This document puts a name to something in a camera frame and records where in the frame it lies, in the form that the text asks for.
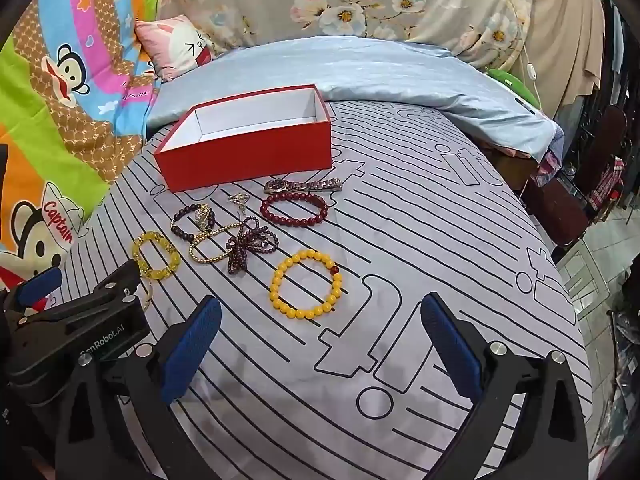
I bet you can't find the green plush object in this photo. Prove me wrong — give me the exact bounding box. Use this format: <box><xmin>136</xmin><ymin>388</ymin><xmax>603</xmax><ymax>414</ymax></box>
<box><xmin>487</xmin><ymin>67</ymin><xmax>538</xmax><ymax>108</ymax></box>

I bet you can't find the cartoon monkey printed blanket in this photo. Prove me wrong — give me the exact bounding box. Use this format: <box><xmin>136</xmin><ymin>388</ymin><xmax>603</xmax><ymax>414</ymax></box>
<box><xmin>0</xmin><ymin>0</ymin><xmax>167</xmax><ymax>293</ymax></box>

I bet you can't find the light blue pillow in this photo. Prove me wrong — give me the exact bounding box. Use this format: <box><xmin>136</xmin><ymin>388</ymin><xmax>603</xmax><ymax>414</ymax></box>
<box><xmin>145</xmin><ymin>35</ymin><xmax>563</xmax><ymax>156</ymax></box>

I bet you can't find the dark bead bracelet gold charm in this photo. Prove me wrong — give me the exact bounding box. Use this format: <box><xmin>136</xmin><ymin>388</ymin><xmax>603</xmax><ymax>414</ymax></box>
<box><xmin>170</xmin><ymin>203</ymin><xmax>220</xmax><ymax>243</ymax></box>

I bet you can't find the garnet multi-strand bead bracelet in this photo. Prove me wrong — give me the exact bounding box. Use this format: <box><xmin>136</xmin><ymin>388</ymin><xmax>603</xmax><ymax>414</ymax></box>
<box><xmin>226</xmin><ymin>215</ymin><xmax>280</xmax><ymax>276</ymax></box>

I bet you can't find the opaque yellow bead bracelet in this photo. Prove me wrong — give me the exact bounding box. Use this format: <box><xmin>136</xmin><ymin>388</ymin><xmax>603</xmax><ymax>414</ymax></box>
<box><xmin>269</xmin><ymin>250</ymin><xmax>344</xmax><ymax>321</ymax></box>

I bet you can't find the clear yellow crystal bracelet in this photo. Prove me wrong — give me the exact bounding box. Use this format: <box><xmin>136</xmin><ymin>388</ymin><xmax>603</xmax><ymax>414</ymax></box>
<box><xmin>131</xmin><ymin>231</ymin><xmax>182</xmax><ymax>281</ymax></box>

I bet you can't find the silver pendant necklace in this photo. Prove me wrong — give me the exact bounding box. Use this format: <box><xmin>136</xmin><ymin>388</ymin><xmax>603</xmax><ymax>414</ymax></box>
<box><xmin>229</xmin><ymin>191</ymin><xmax>253</xmax><ymax>223</ymax></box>

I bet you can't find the dark red bead bracelet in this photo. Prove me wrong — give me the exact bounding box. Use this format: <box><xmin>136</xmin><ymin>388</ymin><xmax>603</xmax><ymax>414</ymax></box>
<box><xmin>260</xmin><ymin>191</ymin><xmax>330</xmax><ymax>228</ymax></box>

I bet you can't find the gold bead chain bracelet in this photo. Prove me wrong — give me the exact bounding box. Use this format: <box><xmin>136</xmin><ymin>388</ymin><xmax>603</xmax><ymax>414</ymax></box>
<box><xmin>188</xmin><ymin>227</ymin><xmax>241</xmax><ymax>263</ymax></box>

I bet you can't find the red cardboard box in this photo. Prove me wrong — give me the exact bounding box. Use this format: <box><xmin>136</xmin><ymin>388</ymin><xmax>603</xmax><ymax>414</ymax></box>
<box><xmin>152</xmin><ymin>83</ymin><xmax>333</xmax><ymax>193</ymax></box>

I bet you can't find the pink rabbit pillow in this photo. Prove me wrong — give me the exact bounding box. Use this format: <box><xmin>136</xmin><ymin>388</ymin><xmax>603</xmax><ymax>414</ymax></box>
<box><xmin>135</xmin><ymin>15</ymin><xmax>218</xmax><ymax>82</ymax></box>

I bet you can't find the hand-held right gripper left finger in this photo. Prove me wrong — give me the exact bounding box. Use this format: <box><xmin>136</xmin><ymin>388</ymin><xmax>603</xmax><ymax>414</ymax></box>
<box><xmin>54</xmin><ymin>295</ymin><xmax>223</xmax><ymax>480</ymax></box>

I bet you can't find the white cable with switch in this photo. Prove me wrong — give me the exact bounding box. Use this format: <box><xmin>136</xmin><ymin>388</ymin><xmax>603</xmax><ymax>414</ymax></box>
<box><xmin>502</xmin><ymin>0</ymin><xmax>541</xmax><ymax>111</ymax></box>

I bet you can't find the beige curtain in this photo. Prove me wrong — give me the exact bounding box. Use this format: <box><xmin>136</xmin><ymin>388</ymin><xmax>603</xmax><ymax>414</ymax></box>
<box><xmin>525</xmin><ymin>0</ymin><xmax>608</xmax><ymax>111</ymax></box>

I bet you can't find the silver metal wristwatch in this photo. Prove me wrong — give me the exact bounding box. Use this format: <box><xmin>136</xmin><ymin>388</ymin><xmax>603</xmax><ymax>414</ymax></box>
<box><xmin>264</xmin><ymin>177</ymin><xmax>344</xmax><ymax>195</ymax></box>

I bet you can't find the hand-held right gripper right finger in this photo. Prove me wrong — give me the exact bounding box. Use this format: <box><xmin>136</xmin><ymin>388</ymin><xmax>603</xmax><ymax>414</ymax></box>
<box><xmin>420</xmin><ymin>291</ymin><xmax>588</xmax><ymax>480</ymax></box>

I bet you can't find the red plaid cloth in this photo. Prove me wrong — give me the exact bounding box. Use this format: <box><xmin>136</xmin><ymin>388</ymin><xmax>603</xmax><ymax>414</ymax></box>
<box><xmin>590</xmin><ymin>157</ymin><xmax>626</xmax><ymax>221</ymax></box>

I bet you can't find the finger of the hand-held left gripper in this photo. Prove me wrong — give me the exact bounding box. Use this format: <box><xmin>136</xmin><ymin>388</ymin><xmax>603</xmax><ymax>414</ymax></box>
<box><xmin>4</xmin><ymin>266</ymin><xmax>64</xmax><ymax>320</ymax></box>
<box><xmin>20</xmin><ymin>259</ymin><xmax>143</xmax><ymax>334</ymax></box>

